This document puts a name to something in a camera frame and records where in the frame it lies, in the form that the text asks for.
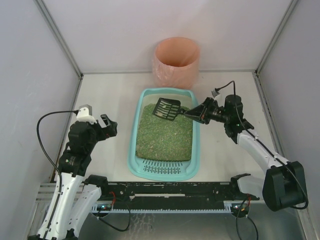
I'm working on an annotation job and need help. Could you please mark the green cat litter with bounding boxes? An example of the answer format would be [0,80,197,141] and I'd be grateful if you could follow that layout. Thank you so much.
[135,104,193,162]

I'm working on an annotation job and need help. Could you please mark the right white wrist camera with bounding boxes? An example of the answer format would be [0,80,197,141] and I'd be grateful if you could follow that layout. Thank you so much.
[211,89,221,99]

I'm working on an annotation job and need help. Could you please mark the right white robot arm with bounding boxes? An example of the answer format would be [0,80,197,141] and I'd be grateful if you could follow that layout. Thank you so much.
[182,94,309,212]

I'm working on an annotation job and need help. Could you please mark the left black camera cable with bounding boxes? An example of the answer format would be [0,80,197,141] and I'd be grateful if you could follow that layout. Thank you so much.
[36,109,80,193]

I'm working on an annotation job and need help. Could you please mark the white slotted cable duct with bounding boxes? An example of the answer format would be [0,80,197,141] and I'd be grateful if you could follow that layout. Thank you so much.
[91,202,240,214]

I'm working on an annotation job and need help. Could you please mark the left base power cable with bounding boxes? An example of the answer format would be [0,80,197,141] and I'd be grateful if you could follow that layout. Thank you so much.
[96,191,131,231]

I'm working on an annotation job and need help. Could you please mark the base power cable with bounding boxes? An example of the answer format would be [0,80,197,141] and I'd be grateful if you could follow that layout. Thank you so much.
[231,194,260,240]
[96,191,131,231]

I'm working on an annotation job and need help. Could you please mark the teal plastic litter box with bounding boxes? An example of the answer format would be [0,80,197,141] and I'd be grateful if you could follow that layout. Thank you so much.
[127,87,201,182]

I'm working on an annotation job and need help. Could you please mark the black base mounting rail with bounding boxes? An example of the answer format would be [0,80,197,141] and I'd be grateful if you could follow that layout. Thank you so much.
[98,181,248,210]

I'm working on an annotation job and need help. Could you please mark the right base power cable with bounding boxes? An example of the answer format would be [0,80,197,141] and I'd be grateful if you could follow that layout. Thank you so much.
[231,194,260,240]

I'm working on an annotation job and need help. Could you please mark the black litter scoop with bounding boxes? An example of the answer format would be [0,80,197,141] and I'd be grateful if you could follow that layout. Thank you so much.
[152,97,189,122]

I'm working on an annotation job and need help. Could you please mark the black camera cable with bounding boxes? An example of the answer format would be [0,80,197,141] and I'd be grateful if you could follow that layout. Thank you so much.
[36,109,80,193]
[214,80,310,210]

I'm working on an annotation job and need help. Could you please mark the right black camera cable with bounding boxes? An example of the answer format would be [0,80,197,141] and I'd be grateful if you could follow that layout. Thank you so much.
[214,80,310,210]

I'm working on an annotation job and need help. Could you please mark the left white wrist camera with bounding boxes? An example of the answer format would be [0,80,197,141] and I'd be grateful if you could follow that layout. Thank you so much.
[76,104,97,125]

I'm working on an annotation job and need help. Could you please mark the pink lined trash bin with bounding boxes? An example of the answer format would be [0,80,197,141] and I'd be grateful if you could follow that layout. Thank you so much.
[152,37,201,90]

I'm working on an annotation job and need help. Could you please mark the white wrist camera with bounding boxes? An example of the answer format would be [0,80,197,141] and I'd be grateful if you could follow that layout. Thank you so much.
[76,104,97,125]
[211,89,221,99]

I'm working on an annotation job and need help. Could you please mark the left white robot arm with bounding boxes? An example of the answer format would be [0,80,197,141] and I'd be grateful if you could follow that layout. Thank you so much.
[28,110,118,240]

